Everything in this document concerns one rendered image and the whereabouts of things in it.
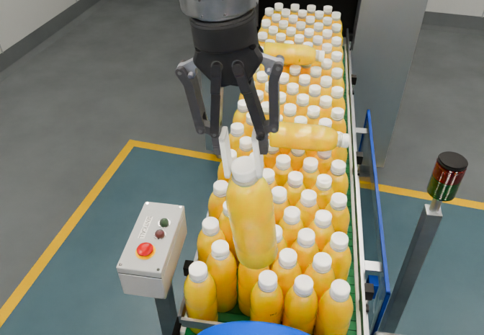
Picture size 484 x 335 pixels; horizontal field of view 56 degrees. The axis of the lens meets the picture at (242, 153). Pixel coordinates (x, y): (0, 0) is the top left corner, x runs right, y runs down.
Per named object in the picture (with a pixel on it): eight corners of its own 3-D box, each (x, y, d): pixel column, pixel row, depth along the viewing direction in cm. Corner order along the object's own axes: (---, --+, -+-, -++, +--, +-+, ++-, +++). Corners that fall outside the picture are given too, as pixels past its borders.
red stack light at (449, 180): (434, 184, 100) (439, 171, 98) (429, 165, 105) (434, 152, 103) (464, 187, 100) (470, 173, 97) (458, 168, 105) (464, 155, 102)
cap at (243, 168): (242, 189, 64) (240, 181, 63) (227, 175, 66) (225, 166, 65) (264, 176, 65) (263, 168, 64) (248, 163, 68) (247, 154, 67)
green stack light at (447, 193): (428, 199, 104) (434, 184, 100) (424, 181, 108) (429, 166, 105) (457, 203, 103) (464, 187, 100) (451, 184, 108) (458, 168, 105)
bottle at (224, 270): (239, 289, 115) (238, 242, 103) (233, 314, 109) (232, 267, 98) (212, 284, 116) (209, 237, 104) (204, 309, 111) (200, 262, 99)
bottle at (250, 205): (252, 276, 75) (239, 200, 62) (228, 248, 79) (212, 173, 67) (285, 253, 77) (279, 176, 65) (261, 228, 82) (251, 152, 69)
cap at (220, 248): (230, 247, 102) (230, 242, 101) (227, 261, 99) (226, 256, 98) (214, 244, 103) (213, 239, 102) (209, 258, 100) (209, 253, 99)
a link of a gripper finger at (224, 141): (223, 138, 60) (218, 138, 60) (230, 179, 64) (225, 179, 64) (227, 125, 62) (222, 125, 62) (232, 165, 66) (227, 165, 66)
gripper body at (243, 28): (176, 24, 48) (192, 99, 54) (255, 19, 47) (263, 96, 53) (191, 0, 54) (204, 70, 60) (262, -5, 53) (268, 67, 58)
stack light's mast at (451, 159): (422, 217, 107) (441, 167, 97) (418, 199, 112) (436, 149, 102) (449, 220, 107) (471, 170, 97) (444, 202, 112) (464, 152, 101)
